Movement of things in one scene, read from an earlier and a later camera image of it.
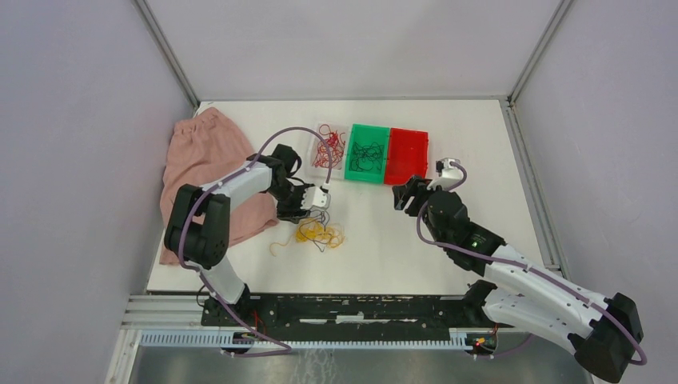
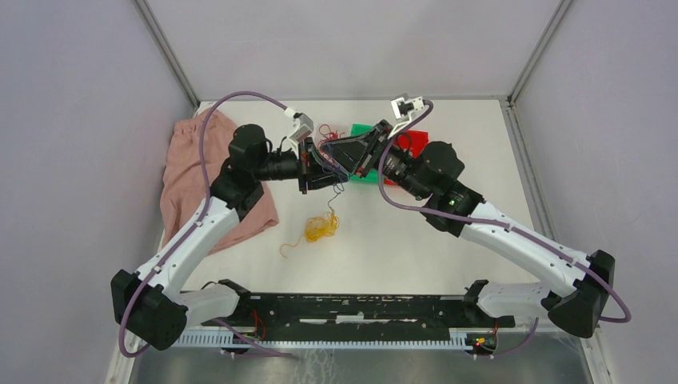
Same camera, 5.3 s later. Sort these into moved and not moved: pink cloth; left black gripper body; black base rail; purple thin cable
Moved: purple thin cable; left black gripper body
Not moved: black base rail; pink cloth
